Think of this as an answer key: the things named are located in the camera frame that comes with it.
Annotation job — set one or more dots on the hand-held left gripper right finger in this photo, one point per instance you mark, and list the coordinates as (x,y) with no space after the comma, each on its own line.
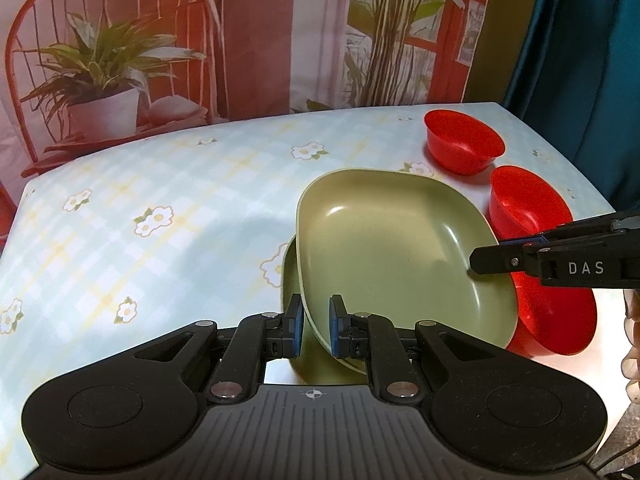
(334,330)

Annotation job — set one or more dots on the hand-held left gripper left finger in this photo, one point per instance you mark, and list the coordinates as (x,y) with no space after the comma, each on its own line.
(296,329)

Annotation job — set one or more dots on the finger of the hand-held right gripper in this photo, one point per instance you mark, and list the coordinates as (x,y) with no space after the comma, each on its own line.
(500,260)
(590,227)

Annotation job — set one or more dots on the green square plate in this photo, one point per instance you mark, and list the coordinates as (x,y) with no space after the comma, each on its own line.
(390,250)
(292,275)

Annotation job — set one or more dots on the red plastic bowl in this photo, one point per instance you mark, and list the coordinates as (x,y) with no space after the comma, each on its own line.
(555,320)
(462,142)
(525,205)

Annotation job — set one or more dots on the person's right hand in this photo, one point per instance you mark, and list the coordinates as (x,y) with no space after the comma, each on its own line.
(634,365)

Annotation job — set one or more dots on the floral checked tablecloth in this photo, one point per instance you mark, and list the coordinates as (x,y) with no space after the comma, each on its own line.
(150,260)

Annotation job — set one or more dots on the teal curtain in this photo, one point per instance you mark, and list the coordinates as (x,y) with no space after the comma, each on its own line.
(575,60)

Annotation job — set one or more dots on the printed room scene wall cloth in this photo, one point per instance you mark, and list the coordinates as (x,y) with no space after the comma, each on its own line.
(260,35)

